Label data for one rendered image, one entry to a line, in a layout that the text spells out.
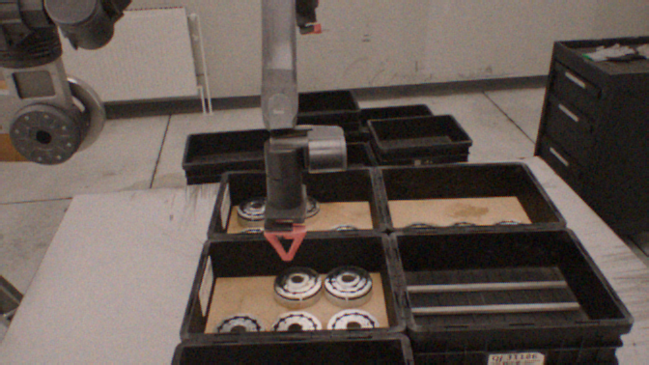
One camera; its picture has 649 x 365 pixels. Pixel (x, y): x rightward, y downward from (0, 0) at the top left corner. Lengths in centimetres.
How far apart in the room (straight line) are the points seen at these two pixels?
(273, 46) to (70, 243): 104
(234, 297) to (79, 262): 58
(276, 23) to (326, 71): 336
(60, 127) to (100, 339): 49
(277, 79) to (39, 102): 63
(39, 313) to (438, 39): 350
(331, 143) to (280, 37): 19
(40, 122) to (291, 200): 65
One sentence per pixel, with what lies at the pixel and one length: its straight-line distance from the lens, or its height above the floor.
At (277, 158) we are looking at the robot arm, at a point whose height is 125.
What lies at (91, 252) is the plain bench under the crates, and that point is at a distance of 172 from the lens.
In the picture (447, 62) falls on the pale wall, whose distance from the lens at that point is 449.
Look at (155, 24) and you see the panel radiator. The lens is 408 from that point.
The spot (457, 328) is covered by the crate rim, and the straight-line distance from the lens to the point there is 104.
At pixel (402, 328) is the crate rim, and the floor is 93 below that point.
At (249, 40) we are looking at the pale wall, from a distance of 418.
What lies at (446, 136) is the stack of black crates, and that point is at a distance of 271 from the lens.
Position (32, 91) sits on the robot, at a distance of 138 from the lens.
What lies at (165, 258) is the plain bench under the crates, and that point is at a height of 70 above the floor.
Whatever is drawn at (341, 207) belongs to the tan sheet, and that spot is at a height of 83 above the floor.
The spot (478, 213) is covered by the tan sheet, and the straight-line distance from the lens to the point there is 152.
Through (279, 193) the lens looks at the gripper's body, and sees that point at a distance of 90.
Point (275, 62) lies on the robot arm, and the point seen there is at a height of 137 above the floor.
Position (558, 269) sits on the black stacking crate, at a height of 83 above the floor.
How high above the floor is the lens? 165
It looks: 30 degrees down
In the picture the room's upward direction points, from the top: 2 degrees counter-clockwise
